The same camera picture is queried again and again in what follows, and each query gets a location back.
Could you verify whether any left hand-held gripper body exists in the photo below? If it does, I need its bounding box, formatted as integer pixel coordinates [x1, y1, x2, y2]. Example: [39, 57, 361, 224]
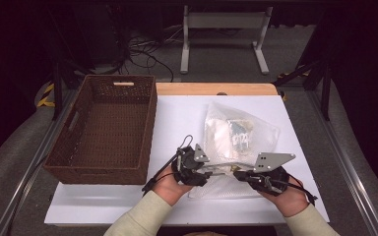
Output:
[171, 143, 213, 187]

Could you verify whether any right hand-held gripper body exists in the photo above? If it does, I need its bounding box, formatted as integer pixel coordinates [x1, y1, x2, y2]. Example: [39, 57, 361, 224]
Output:
[239, 151, 297, 197]

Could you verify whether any white mesh laundry bag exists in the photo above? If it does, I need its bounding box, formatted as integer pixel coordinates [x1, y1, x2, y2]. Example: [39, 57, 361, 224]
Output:
[188, 101, 281, 200]

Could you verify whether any white printed garment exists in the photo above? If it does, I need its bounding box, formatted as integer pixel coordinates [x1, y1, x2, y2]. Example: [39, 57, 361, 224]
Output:
[206, 117, 260, 158]

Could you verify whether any brown wicker basket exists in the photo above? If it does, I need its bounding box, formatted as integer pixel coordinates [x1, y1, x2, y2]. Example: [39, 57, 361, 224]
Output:
[42, 74, 158, 186]

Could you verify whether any person's left hand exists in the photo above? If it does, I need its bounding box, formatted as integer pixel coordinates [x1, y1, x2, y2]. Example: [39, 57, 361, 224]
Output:
[152, 165, 195, 207]

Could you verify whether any person's right hand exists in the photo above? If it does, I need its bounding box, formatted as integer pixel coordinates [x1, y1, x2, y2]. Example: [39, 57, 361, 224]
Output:
[259, 176, 309, 218]

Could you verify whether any white table board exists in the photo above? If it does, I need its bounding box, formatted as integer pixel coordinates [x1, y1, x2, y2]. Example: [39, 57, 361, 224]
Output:
[43, 94, 331, 227]

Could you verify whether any black stand leg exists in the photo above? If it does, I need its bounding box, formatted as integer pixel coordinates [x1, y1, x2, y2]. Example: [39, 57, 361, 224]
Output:
[272, 58, 333, 121]
[50, 62, 96, 121]

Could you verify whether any yellow black striped tape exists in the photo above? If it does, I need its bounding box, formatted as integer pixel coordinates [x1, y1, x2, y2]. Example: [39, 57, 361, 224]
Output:
[37, 83, 56, 108]

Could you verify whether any left hand-held gripper black cable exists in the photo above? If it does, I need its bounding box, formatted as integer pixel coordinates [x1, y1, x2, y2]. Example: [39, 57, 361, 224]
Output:
[142, 135, 195, 197]

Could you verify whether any aluminium floor rail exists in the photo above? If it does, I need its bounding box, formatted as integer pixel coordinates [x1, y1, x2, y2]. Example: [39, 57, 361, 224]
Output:
[308, 88, 378, 236]
[0, 89, 80, 236]

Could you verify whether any bundle of black floor cables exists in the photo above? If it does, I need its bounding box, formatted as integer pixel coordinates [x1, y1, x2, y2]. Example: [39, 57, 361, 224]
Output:
[111, 26, 185, 83]

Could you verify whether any white metal stand frame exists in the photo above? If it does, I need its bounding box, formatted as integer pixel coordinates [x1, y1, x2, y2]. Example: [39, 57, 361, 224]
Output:
[179, 4, 274, 76]

